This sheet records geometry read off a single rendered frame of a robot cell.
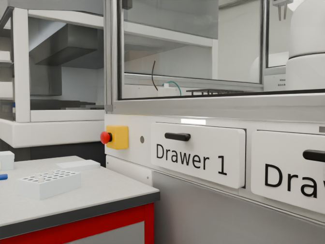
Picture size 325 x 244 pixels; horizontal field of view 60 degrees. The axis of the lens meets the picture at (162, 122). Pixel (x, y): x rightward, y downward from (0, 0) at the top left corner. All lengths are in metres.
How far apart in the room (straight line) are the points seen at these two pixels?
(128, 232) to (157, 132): 0.25
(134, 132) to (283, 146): 0.49
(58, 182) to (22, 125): 0.60
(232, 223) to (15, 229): 0.41
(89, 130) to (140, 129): 0.58
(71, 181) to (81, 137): 0.62
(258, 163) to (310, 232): 0.13
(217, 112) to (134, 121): 0.33
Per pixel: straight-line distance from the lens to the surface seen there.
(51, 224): 0.64
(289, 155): 0.48
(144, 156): 0.81
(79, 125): 1.35
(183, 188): 0.69
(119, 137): 0.87
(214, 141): 0.57
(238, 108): 0.56
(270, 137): 0.50
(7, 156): 1.07
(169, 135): 0.62
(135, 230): 0.74
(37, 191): 0.71
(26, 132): 1.30
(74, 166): 0.97
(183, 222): 0.72
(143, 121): 0.81
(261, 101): 0.52
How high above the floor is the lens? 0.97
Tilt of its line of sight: 3 degrees down
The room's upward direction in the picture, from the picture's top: straight up
